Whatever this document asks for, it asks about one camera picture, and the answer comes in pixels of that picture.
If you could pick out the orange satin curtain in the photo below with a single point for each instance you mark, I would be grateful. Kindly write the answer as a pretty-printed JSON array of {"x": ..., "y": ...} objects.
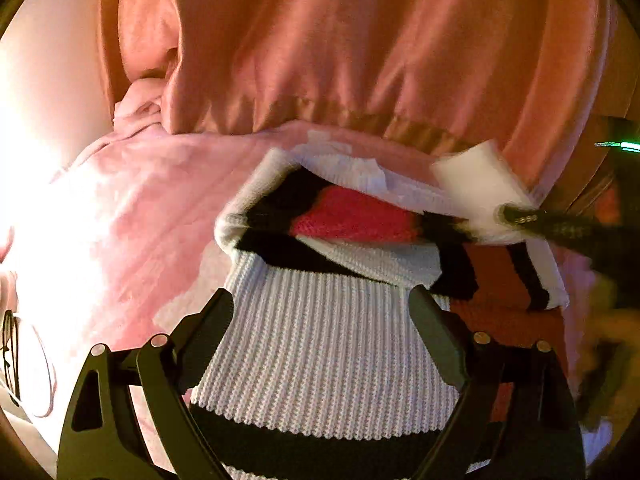
[{"x": 350, "y": 40}]

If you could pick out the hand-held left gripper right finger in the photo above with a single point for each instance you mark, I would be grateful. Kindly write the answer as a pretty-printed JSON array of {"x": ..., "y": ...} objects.
[{"x": 432, "y": 327}]

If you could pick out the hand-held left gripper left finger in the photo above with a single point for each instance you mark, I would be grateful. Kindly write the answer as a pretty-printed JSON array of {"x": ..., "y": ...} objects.
[{"x": 210, "y": 327}]

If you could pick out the white black red knit sweater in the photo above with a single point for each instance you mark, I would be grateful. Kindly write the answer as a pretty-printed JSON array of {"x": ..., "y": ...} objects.
[{"x": 320, "y": 330}]

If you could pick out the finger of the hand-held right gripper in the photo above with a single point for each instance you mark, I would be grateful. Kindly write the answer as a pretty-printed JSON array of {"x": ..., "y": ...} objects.
[{"x": 560, "y": 225}]

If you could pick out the black eyeglasses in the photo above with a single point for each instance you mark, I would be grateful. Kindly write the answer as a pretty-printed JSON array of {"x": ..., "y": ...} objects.
[{"x": 10, "y": 350}]

